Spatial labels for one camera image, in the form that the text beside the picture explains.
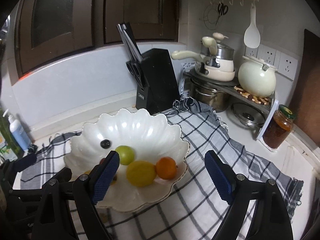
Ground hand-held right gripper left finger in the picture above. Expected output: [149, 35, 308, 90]
[32, 151, 120, 240]

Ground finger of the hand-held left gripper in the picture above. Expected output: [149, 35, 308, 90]
[9, 167, 73, 198]
[0, 153, 37, 178]

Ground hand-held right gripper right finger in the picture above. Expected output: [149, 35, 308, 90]
[204, 150, 293, 240]

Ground green apple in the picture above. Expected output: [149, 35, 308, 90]
[115, 145, 136, 166]

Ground yellow lemon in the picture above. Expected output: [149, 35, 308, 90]
[126, 161, 157, 187]

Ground orange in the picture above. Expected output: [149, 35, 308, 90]
[156, 156, 177, 180]

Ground white scalloped bowl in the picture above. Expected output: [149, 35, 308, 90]
[64, 108, 190, 213]

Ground blue white pump bottle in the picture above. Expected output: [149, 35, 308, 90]
[2, 109, 32, 152]

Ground grey white checked cloth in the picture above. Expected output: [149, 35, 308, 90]
[20, 97, 304, 240]

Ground glass pot lid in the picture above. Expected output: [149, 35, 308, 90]
[230, 102, 266, 128]

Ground glass jar of sauce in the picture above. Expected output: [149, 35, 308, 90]
[262, 104, 297, 149]

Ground grey metal shelf rack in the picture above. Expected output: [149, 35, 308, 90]
[182, 70, 279, 140]

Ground steel stock pot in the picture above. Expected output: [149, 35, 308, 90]
[191, 79, 230, 113]

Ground brown patterned trivet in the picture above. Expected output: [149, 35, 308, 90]
[234, 85, 272, 105]

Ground cream kettle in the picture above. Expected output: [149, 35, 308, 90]
[237, 56, 278, 98]

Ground black kitchen scissors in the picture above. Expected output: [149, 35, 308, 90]
[126, 60, 145, 88]

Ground black knife block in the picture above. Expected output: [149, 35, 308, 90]
[136, 48, 181, 114]

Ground printed white packet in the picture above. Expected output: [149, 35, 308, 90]
[180, 61, 198, 98]

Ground cream saucepan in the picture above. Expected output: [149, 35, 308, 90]
[200, 32, 235, 72]

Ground brown cutting board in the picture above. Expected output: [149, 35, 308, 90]
[289, 29, 320, 140]

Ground cream frying pan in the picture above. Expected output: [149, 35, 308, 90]
[171, 50, 236, 82]

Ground white rice paddle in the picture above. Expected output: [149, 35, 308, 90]
[244, 4, 261, 49]

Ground dark brown cabinet door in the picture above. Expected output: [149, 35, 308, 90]
[102, 0, 180, 47]
[15, 0, 102, 78]

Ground hanging black scissors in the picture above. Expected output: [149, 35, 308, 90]
[215, 2, 229, 27]

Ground white wall socket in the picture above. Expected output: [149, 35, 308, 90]
[245, 45, 262, 58]
[260, 45, 280, 67]
[277, 52, 299, 80]

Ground steel-handled knife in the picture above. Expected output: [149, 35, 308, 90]
[122, 22, 144, 59]
[117, 24, 140, 62]

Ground round wire trivet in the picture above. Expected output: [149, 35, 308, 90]
[204, 4, 225, 29]

